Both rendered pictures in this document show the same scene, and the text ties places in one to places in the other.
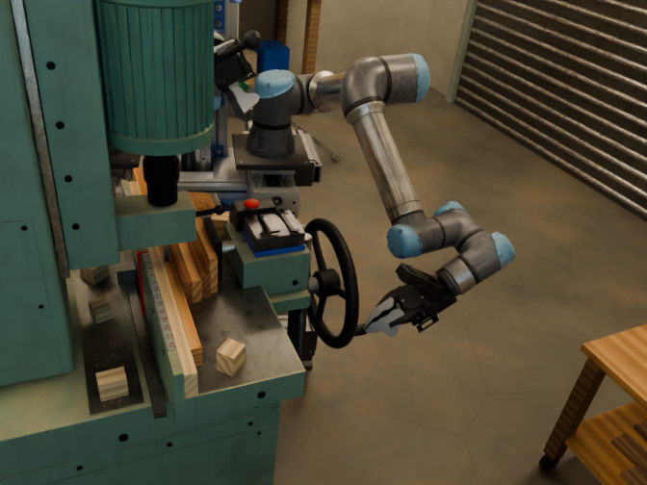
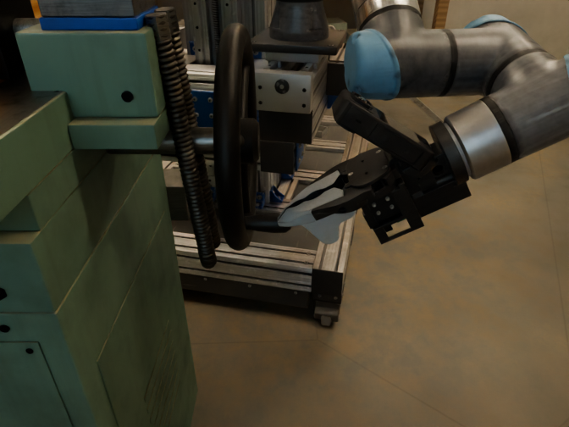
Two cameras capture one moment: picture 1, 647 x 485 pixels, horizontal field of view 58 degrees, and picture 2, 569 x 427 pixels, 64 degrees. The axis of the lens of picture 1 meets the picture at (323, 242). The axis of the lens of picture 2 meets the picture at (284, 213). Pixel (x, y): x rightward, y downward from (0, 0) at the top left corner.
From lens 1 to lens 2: 0.85 m
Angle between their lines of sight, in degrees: 23
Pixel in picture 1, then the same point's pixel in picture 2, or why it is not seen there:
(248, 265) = (24, 38)
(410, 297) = (364, 169)
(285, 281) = (108, 91)
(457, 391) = (529, 394)
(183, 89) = not seen: outside the picture
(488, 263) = (544, 105)
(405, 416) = (442, 407)
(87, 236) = not seen: outside the picture
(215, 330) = not seen: outside the picture
